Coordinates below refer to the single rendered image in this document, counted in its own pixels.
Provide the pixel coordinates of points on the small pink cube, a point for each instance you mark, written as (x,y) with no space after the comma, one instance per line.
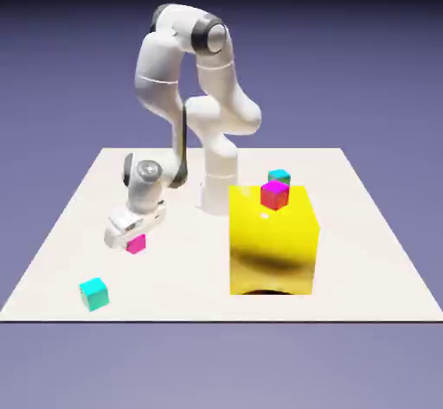
(136,243)

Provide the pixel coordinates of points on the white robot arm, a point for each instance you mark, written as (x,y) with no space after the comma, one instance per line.
(211,111)

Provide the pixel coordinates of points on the large yellow box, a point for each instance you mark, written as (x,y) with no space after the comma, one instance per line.
(273,243)

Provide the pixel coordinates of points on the small teal cube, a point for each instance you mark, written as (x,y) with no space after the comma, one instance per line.
(279,175)

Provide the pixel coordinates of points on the small cyan cube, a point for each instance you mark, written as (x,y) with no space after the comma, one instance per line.
(94,294)

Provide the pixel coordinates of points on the small magenta red cube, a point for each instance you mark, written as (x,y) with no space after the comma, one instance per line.
(274,195)

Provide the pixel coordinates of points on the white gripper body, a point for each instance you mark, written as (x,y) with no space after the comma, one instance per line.
(133,224)

